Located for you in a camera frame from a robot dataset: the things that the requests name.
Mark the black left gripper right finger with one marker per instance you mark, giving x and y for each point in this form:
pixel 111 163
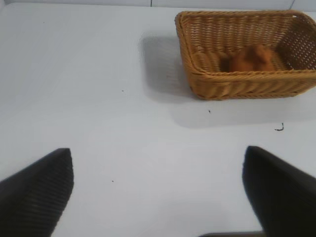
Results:
pixel 281 192

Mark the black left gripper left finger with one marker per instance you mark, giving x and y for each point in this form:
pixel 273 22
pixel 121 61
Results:
pixel 32 195

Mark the orange-brown bread roll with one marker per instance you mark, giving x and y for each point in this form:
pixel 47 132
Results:
pixel 249 61

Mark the brown woven wicker basket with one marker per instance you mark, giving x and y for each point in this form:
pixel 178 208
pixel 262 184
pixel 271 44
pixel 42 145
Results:
pixel 237 84

